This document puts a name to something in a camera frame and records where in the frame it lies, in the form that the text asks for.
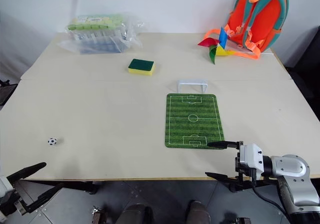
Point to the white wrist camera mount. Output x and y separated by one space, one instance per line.
250 156
3 186

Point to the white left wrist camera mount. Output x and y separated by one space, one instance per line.
3 186

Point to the dark rounded shape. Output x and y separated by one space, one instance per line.
198 212

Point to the black equipment beside table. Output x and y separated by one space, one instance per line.
6 91

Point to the yellow green sponge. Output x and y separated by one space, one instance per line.
141 65

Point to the orange teal backpack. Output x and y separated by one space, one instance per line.
260 22

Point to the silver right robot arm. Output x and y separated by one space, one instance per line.
300 184

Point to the small metal floor fitting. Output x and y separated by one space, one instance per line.
98 215
242 220

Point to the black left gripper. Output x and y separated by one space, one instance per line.
8 204

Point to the small grey toy goal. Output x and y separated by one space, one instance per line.
191 81

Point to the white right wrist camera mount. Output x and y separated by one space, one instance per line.
250 156

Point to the tiny soccer ball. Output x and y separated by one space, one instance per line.
52 141

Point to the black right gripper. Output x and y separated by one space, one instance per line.
238 164

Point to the colourful paper pinwheel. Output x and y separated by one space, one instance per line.
223 38

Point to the green soccer field mat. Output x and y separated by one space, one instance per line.
192 130

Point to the clear plastic bag with boxes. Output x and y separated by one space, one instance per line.
100 34

